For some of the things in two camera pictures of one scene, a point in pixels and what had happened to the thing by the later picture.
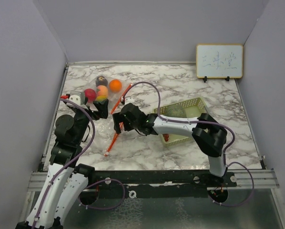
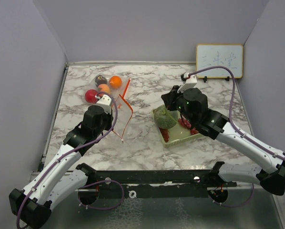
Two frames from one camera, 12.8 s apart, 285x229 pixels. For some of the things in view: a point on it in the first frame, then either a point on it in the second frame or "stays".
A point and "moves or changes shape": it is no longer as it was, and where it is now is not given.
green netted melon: x=175 y=111 moves or changes shape
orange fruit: x=115 y=85 moves or changes shape
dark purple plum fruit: x=101 y=80 stays
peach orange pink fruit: x=102 y=90 stays
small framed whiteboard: x=220 y=61 stays
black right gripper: x=119 y=117 to x=169 y=98
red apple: x=90 y=94 stays
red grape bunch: x=166 y=136 stays
